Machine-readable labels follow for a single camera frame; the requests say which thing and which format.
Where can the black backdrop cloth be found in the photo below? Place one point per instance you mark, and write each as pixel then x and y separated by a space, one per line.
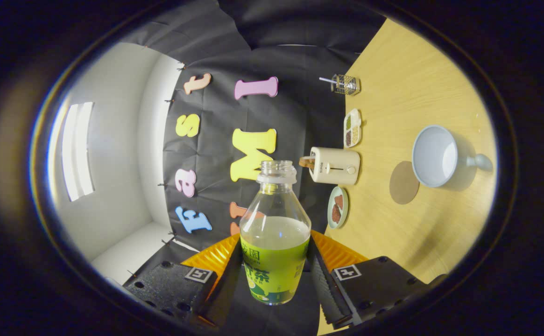
pixel 295 107

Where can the white pen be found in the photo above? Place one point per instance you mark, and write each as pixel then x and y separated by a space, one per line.
pixel 327 80

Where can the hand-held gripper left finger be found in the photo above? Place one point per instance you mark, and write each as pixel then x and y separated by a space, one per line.
pixel 227 289

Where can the brown meat piece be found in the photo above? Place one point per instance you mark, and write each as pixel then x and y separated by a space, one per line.
pixel 335 213
pixel 339 200

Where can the white divided snack dish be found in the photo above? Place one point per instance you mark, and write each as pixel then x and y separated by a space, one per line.
pixel 352 128

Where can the long ceiling light panel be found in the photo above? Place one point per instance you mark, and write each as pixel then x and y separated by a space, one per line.
pixel 78 151

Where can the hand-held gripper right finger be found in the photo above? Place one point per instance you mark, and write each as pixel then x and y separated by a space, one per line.
pixel 330 294

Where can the brown toast slice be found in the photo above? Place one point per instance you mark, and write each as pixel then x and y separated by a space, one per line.
pixel 305 162

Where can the wooden table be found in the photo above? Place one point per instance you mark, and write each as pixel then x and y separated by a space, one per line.
pixel 402 93

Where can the cream toaster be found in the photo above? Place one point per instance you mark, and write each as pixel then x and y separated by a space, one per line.
pixel 337 165

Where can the pale grey cup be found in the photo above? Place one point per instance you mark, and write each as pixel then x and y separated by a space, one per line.
pixel 433 156

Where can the pale green plate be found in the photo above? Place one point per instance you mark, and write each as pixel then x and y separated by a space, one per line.
pixel 345 207

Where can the round brown coaster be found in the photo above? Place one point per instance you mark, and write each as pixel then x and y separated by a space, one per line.
pixel 401 186

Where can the green label juice bottle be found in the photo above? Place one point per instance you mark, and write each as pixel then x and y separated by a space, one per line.
pixel 274 261

